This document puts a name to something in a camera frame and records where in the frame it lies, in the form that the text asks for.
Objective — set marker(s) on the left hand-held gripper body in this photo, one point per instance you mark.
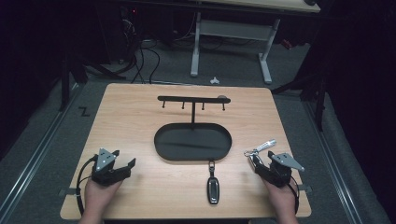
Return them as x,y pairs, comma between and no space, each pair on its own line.
107,174

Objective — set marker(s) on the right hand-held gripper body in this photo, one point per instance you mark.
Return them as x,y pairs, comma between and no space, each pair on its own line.
277,172

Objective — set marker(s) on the black car key fob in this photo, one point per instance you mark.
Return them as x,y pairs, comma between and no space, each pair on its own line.
213,186

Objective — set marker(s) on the black key rack with tray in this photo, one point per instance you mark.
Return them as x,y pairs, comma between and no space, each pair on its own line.
193,141

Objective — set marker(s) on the person's left hand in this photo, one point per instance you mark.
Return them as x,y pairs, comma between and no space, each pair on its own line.
99,196

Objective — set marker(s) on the person's right hand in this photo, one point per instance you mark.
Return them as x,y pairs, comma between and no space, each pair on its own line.
281,199

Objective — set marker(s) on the grey tape piece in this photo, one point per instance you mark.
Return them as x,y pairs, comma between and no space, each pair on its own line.
71,191
305,188

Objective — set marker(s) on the black metal stand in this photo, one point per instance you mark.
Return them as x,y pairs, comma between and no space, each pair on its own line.
319,99
66,84

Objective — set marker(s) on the grey round disc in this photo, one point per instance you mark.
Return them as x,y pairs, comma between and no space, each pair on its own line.
222,96

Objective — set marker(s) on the small white object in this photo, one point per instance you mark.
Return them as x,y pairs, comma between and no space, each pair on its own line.
214,81

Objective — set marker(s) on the small red object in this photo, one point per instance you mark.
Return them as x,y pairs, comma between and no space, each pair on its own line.
287,44

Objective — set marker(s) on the dark computer tower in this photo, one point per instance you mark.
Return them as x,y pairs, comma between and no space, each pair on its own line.
129,31

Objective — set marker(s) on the white-legged desk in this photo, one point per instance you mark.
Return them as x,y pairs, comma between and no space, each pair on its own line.
233,29

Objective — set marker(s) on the metal floor rail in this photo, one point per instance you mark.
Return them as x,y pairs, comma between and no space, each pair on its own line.
34,158
336,161

